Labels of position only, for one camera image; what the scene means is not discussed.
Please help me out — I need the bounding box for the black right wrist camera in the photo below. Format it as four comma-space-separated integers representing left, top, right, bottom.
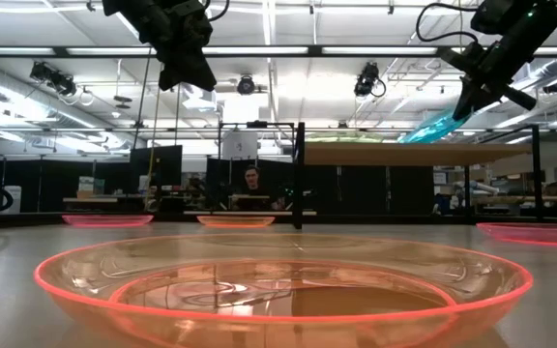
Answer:
470, 0, 519, 36

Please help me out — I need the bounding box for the black metal stand frame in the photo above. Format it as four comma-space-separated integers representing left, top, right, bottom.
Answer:
217, 121, 298, 213

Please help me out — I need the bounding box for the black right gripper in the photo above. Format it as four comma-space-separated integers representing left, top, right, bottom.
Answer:
439, 41, 540, 122

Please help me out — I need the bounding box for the white board sign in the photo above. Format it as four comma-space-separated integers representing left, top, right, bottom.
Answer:
222, 130, 259, 160

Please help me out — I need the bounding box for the orange translucent plastic plate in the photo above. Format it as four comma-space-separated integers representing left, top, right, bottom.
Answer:
196, 215, 276, 229
33, 233, 535, 348

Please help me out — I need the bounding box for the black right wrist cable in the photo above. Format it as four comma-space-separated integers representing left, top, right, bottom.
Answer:
415, 2, 481, 44

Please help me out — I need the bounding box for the wooden shelf with black legs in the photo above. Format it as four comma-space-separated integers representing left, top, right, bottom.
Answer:
292, 121, 545, 231

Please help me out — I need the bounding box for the black aluminium rig frame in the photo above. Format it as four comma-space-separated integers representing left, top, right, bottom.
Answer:
0, 44, 557, 231

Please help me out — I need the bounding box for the green and white box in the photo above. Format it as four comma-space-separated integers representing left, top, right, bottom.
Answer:
77, 176, 106, 199

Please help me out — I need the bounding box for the person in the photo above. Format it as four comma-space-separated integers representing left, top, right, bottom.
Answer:
232, 164, 279, 212

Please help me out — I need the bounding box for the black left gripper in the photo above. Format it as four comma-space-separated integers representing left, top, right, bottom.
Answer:
151, 0, 218, 92

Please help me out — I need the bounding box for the teal translucent plastic plate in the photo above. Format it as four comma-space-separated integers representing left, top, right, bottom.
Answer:
397, 106, 474, 145

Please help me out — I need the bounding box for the pink translucent plastic plate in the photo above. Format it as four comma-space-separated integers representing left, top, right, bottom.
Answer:
476, 221, 557, 249
61, 214, 155, 228

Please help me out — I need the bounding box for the wooden background desk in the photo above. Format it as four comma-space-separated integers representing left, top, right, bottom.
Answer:
63, 195, 147, 204

